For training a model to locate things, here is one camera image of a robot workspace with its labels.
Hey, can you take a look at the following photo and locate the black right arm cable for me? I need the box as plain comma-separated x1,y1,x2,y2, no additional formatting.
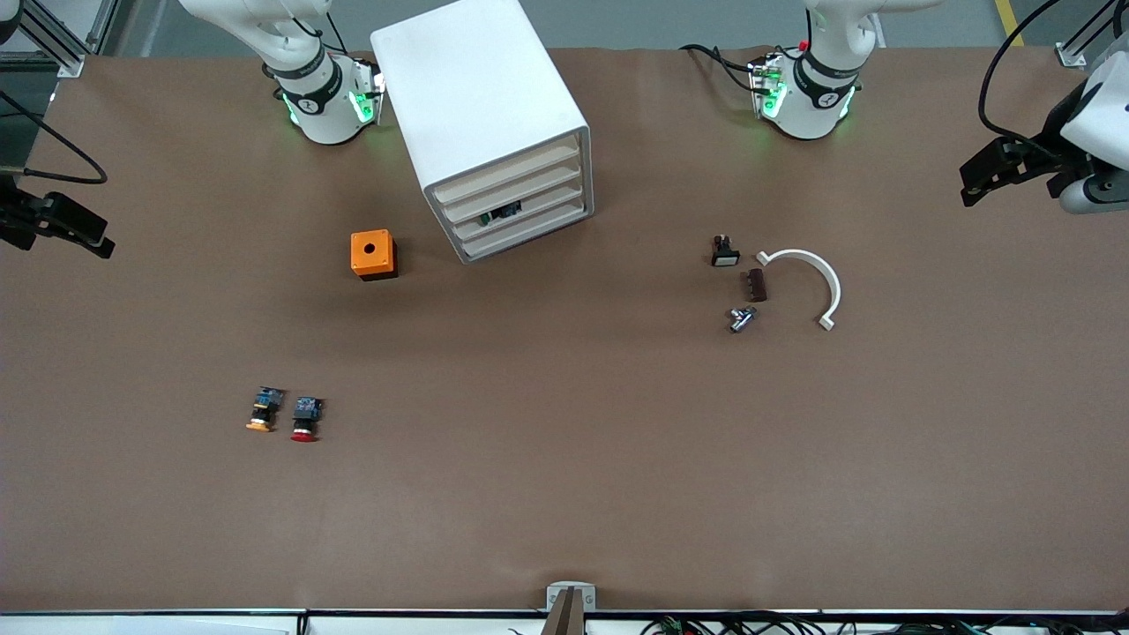
0,88,109,186

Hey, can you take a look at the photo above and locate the grey metal mount bracket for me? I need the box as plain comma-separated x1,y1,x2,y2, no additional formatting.
546,581,597,612

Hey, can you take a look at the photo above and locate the orange box with hole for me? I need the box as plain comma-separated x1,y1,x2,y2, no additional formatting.
351,230,398,281

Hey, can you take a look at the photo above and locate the white drawer cabinet shell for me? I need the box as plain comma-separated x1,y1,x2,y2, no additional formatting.
370,0,595,265

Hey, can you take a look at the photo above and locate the red mushroom push button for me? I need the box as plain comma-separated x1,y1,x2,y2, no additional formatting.
290,397,324,443

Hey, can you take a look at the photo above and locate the yellow push button switch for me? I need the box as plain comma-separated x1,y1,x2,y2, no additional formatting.
245,386,288,434

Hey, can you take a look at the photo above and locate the white curved plastic arc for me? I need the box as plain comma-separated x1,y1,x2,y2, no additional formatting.
756,249,842,332

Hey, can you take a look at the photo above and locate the black base cable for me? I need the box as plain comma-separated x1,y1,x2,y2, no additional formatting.
679,42,761,93

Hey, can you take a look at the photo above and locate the white plastic drawer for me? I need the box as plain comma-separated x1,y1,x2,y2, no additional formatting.
448,179,587,242
432,139,583,205
457,198,592,262
439,159,585,223

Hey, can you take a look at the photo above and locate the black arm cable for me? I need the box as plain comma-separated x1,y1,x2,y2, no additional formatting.
0,88,109,186
977,0,1064,144

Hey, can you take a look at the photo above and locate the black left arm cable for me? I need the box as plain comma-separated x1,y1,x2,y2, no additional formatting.
977,0,1064,144

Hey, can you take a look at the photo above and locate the aluminium frame profile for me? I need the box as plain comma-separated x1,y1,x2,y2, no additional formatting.
1056,0,1129,69
16,0,120,78

